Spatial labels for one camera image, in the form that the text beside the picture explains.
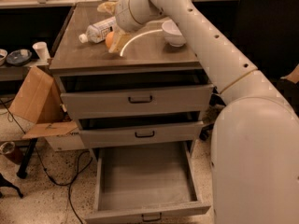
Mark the white paper cup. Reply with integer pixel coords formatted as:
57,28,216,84
33,42,50,61

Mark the black floor cable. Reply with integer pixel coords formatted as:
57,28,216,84
0,97,93,224

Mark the grey middle drawer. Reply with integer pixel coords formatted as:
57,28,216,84
80,112,203,148

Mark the white ceramic bowl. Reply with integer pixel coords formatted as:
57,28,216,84
162,20,186,47

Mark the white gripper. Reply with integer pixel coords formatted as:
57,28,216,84
97,0,140,53

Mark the grey drawer cabinet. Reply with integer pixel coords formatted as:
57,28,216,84
48,0,221,154

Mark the dark blue bowl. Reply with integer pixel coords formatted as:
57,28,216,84
6,49,32,66

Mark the grey bottom drawer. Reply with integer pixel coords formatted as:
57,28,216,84
85,141,210,224

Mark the black office chair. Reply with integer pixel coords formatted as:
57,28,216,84
199,0,299,142

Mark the grey top drawer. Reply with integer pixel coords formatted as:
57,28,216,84
59,73,215,120

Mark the black stand leg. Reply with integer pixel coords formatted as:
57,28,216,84
17,138,37,179

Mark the orange fruit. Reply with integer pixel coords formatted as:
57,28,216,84
106,32,114,48

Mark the grey drawer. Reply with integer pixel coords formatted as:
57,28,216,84
80,112,203,148
85,141,210,224
59,73,215,120

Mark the brown cup on floor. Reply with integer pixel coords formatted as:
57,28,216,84
0,142,23,164

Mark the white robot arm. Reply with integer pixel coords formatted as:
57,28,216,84
98,0,299,224

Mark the clear plastic bottle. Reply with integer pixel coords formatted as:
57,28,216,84
78,17,116,43

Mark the brown cardboard box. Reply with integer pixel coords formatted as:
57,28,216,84
9,66,77,139

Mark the white bowl at left edge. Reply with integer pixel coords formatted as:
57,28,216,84
0,49,7,66

